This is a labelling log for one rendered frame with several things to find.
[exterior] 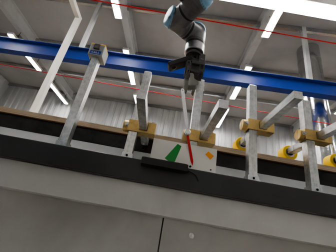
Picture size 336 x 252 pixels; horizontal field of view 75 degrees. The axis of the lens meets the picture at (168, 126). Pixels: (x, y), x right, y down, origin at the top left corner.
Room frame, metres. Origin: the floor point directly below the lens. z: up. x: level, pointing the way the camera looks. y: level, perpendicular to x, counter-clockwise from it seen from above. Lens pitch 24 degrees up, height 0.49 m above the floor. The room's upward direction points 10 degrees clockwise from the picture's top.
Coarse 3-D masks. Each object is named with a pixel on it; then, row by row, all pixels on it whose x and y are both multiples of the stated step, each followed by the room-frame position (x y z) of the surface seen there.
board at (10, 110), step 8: (8, 112) 1.04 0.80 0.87; (16, 112) 1.03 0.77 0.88; (24, 112) 1.03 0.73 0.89; (32, 112) 1.03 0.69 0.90; (48, 120) 1.04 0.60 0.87; (56, 120) 1.03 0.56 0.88; (64, 120) 1.03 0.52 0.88; (80, 120) 1.03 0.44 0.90; (96, 128) 1.03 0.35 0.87; (104, 128) 1.03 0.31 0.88; (112, 128) 1.03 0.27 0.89; (120, 128) 1.03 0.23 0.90; (160, 136) 1.03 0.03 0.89; (168, 136) 1.03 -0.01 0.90; (224, 152) 1.04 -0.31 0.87; (232, 152) 1.03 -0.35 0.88; (240, 152) 1.03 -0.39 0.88; (272, 160) 1.03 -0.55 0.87; (280, 160) 1.03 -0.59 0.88; (288, 160) 1.03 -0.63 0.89; (296, 160) 1.03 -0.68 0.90; (320, 168) 1.03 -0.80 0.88; (328, 168) 1.03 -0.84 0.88
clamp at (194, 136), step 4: (192, 132) 0.82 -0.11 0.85; (196, 132) 0.82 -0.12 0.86; (184, 136) 0.83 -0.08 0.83; (192, 136) 0.82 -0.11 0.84; (196, 136) 0.82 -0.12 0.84; (212, 136) 0.82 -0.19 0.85; (184, 140) 0.85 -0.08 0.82; (192, 140) 0.83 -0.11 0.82; (196, 140) 0.82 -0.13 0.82; (200, 140) 0.82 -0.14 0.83; (204, 140) 0.82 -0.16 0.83; (208, 140) 0.82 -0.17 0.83; (212, 140) 0.82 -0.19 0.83; (200, 144) 0.86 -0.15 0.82; (204, 144) 0.85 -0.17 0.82; (208, 144) 0.84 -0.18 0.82; (212, 144) 0.83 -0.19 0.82
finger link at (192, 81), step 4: (192, 76) 0.75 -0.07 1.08; (184, 80) 0.76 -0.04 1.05; (188, 80) 0.75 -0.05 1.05; (192, 80) 0.75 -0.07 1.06; (196, 80) 0.75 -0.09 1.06; (184, 84) 0.75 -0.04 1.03; (188, 84) 0.75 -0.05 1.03; (192, 84) 0.75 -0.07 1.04; (196, 84) 0.75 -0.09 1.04; (184, 88) 0.76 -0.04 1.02
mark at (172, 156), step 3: (177, 144) 0.82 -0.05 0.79; (174, 147) 0.82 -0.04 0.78; (177, 147) 0.82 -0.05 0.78; (180, 147) 0.82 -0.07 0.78; (171, 150) 0.82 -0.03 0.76; (174, 150) 0.82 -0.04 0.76; (177, 150) 0.82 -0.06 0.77; (168, 153) 0.82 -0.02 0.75; (171, 153) 0.82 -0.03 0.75; (174, 153) 0.82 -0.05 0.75; (177, 153) 0.82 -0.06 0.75; (168, 156) 0.82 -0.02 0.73; (171, 156) 0.82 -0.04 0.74; (174, 156) 0.82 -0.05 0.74; (168, 159) 0.82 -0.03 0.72; (171, 159) 0.82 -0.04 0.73; (174, 159) 0.82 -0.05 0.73
